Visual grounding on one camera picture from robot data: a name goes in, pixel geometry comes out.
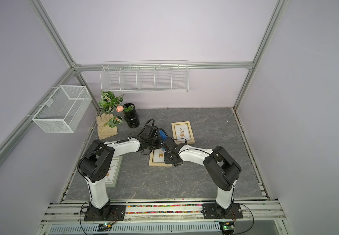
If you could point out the gold frame with deer print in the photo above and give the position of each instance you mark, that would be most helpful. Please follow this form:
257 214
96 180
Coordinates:
157 159

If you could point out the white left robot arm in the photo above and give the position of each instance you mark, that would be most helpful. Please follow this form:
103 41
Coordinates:
95 163

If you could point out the green picture frame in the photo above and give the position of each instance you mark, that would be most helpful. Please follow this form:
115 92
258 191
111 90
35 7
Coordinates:
112 176

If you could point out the white wire wall shelf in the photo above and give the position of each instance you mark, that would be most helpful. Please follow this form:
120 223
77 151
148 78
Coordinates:
145 76

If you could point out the gold frame with plant print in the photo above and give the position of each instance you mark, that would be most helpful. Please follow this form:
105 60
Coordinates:
182 132

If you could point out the cream work glove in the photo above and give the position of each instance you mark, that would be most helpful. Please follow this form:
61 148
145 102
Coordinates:
103 128

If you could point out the glossy black vase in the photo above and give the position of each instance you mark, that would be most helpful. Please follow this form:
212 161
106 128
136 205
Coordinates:
131 116

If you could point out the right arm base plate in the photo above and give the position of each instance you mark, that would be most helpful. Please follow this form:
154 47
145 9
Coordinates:
222 211

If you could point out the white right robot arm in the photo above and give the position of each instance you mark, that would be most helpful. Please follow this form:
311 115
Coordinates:
221 166

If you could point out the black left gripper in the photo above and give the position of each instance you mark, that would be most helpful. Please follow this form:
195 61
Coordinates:
158 146

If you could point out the green artificial plant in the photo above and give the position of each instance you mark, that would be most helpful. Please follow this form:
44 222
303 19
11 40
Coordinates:
109 103

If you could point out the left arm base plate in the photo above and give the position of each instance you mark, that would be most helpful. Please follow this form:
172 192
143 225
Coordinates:
110 212

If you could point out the blue microfiber cloth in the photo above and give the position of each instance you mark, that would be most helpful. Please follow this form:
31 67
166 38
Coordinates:
162 136

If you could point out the aluminium rail base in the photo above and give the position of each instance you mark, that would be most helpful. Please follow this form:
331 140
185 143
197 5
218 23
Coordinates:
167 217

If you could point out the white wire basket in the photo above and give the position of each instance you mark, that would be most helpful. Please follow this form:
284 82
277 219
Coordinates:
63 110

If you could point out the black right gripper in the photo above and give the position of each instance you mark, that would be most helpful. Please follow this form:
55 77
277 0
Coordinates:
166 160

